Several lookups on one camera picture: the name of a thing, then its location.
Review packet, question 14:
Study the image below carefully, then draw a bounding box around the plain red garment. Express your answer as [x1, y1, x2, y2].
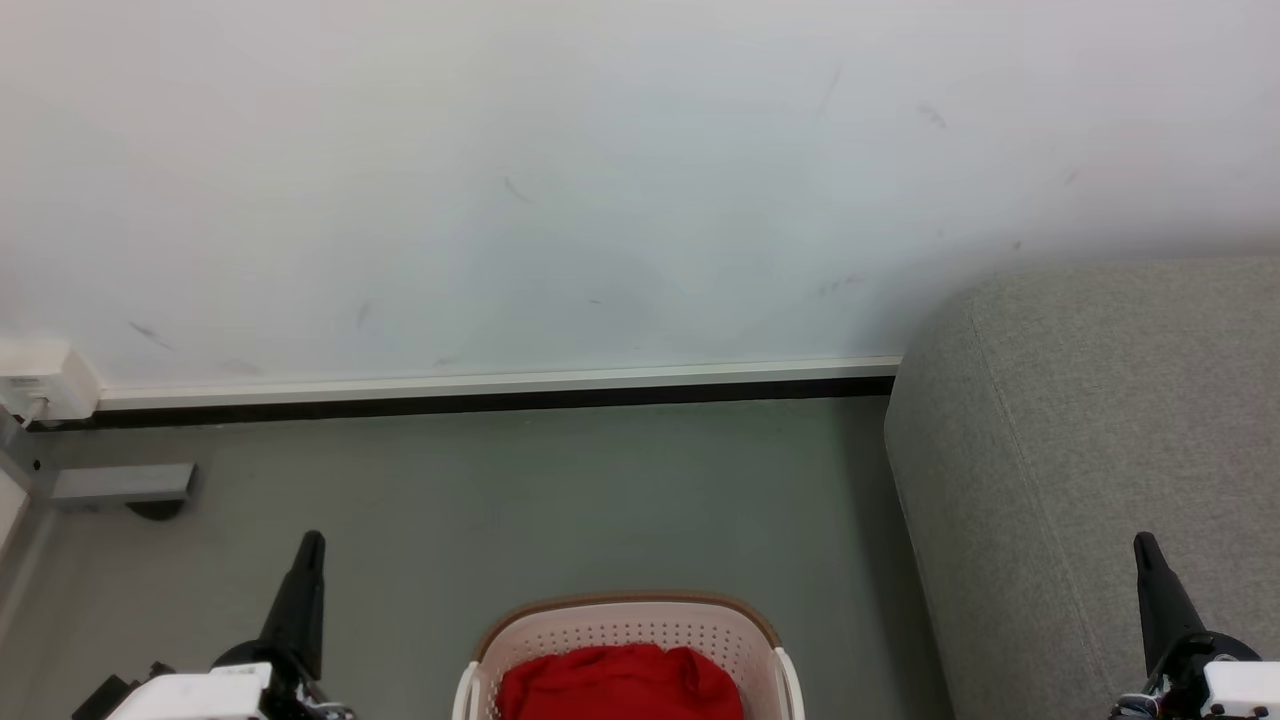
[497, 644, 746, 720]

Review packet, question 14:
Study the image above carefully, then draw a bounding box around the white perforated laundry basket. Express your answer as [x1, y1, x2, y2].
[452, 592, 806, 720]

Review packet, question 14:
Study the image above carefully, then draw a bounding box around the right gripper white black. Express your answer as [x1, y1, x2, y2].
[1108, 532, 1280, 720]

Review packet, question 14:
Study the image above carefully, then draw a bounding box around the grey fabric sofa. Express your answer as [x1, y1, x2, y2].
[884, 256, 1280, 720]

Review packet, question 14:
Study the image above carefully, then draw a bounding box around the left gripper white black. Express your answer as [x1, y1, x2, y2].
[72, 531, 353, 720]

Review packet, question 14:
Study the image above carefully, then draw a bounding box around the white and black baseboard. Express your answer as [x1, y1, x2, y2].
[28, 356, 903, 431]

